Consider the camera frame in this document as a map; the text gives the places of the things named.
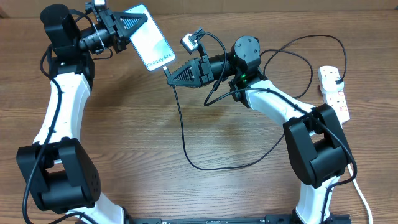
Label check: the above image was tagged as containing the blue Galaxy smartphone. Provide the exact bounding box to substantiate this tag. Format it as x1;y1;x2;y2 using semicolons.
125;4;175;71

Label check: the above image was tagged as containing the black charging cable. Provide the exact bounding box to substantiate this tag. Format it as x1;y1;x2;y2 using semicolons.
162;34;348;172

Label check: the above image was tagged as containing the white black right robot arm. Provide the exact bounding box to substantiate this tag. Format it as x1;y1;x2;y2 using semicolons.
164;31;356;223

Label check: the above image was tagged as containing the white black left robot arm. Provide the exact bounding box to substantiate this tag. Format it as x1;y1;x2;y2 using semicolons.
16;1;150;223

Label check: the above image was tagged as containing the white charger plug adapter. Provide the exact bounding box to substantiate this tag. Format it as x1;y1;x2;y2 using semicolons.
320;76;345;94

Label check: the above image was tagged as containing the white power strip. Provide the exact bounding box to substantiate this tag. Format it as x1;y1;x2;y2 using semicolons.
317;65;351;124

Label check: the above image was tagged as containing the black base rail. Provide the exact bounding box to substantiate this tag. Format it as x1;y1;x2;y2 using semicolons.
124;213;352;224

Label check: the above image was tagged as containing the white power strip cord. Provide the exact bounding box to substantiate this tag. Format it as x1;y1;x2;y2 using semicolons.
346;163;374;224

